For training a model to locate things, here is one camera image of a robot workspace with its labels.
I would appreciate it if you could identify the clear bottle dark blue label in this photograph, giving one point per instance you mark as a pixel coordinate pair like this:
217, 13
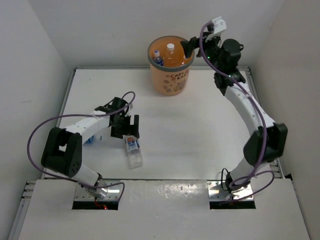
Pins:
157, 58

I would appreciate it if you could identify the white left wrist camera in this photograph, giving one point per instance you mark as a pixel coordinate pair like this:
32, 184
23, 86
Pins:
126, 111

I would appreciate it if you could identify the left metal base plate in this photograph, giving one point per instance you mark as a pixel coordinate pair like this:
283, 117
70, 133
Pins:
110, 193

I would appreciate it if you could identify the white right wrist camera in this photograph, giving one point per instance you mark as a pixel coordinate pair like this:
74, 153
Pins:
215, 28

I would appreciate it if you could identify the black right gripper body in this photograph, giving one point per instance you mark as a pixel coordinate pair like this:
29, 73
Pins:
211, 49

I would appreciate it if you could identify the small bottle blue label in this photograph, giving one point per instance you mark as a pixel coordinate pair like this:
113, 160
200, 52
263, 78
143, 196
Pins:
93, 138

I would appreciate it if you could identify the clear bottle green label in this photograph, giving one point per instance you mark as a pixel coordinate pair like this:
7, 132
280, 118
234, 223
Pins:
185, 60

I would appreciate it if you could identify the clear bottle orange white label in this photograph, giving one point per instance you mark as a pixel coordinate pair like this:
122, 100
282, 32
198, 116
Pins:
135, 158

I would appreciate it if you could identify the orange capybara waste bin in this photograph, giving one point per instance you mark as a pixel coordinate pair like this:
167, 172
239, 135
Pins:
169, 80

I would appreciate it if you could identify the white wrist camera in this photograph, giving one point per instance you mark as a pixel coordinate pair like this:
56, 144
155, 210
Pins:
215, 28
126, 111

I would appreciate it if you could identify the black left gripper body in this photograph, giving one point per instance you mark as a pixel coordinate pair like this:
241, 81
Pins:
123, 126

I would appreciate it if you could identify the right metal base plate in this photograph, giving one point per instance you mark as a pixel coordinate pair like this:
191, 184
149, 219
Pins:
217, 194

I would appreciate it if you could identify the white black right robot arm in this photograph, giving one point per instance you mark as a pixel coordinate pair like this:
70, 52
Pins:
267, 138

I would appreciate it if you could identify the clear square bottle white cap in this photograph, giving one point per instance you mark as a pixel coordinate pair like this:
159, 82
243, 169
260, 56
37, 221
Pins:
170, 58

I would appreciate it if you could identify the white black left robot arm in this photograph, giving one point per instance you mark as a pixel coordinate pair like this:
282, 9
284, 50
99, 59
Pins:
63, 151

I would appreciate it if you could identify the metal base plate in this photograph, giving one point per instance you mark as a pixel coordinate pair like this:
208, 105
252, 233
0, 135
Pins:
110, 193
217, 194

